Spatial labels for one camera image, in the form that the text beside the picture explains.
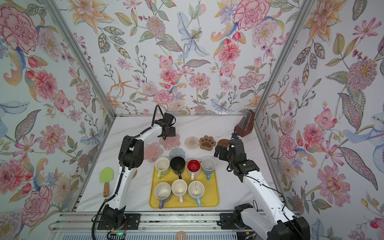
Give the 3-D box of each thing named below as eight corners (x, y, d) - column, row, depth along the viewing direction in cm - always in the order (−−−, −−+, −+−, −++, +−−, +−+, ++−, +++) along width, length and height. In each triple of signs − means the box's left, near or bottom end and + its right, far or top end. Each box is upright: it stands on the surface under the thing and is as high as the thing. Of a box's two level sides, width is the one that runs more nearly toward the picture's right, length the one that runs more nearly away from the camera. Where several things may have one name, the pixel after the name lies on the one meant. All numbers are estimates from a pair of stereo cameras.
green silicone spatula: (101, 198, 84) (99, 197, 82) (101, 171, 94) (99, 169, 92) (114, 194, 85) (112, 192, 83) (113, 167, 95) (111, 165, 93)
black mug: (180, 182, 88) (179, 175, 80) (169, 169, 93) (167, 161, 85) (191, 173, 91) (190, 165, 84) (180, 161, 97) (178, 153, 89)
